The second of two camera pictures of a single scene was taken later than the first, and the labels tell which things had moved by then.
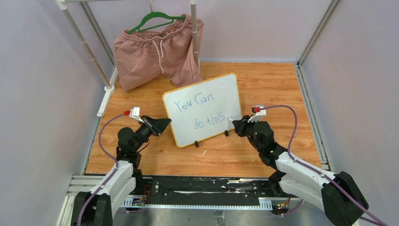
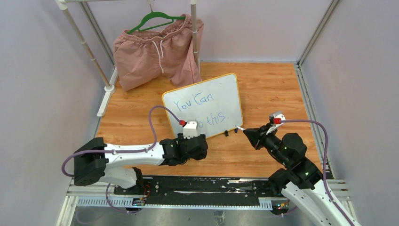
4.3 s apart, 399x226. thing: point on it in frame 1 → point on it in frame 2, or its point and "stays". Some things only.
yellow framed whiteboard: [201, 110] stays
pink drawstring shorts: [143, 57] stays
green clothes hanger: [153, 14] stays
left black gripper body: [149, 125] → [181, 138]
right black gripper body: [247, 129] → [270, 141]
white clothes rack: [109, 89] stays
